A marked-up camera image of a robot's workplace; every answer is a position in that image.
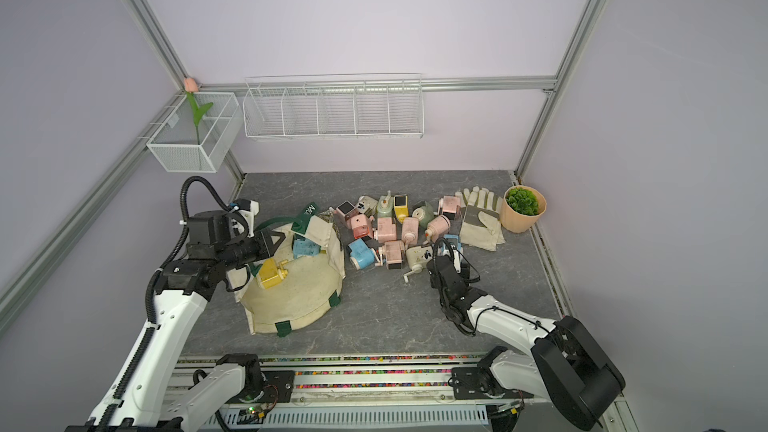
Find beige pencil sharpener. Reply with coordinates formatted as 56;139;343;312
403;246;433;284
356;195;378;217

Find long white wire basket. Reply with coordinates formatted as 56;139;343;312
243;73;425;140

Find olive green pencil sharpener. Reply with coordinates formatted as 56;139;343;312
412;201;435;229

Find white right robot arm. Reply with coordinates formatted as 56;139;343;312
427;256;626;431

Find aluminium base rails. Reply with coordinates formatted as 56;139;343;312
107;350;640;432

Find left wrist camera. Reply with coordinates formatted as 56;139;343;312
186;211;232;260

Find cream work gloves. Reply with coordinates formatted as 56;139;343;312
455;186;505;252

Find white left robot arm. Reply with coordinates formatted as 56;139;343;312
79;233;276;431

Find blue pencil sharpener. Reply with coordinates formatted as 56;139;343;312
292;235;321;259
347;236;379;270
444;234;463;252

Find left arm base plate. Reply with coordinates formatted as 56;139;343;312
227;370;296;405

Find cream tote bag green handles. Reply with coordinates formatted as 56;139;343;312
228;202;346;337

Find small white wire basket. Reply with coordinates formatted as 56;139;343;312
147;92;244;173

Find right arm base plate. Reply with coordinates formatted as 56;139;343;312
448;366;534;400

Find round pink pencil sharpener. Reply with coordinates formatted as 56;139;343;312
424;215;451;243

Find pink artificial tulip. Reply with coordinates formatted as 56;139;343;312
183;77;213;145

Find yellow pencil sharpener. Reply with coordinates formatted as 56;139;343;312
256;258;289;290
393;194;410;223

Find potted green plant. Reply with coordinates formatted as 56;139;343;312
500;185;547;233

